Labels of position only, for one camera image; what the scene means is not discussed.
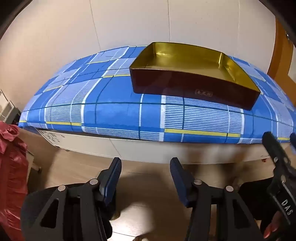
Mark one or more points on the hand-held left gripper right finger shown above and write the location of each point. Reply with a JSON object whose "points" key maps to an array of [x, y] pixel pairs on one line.
{"points": [[179, 178]]}

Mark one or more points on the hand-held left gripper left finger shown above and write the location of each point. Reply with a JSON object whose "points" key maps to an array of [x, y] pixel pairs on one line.
{"points": [[111, 183]]}

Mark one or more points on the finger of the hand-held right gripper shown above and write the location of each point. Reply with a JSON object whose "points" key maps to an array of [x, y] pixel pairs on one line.
{"points": [[275, 153]]}

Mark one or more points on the red box with gold lining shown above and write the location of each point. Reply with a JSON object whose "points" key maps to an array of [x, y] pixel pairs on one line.
{"points": [[185, 85]]}

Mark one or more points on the person's right hand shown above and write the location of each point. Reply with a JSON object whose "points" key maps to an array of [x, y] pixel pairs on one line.
{"points": [[274, 226]]}

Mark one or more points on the blue plaid bed sheet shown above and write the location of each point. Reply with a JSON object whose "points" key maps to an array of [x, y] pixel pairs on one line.
{"points": [[115, 111]]}

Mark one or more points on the white metal stand foot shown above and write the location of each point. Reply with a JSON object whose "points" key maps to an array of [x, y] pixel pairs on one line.
{"points": [[34, 162]]}

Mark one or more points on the red satin cushion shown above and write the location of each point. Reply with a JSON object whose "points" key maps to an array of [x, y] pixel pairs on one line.
{"points": [[11, 173]]}

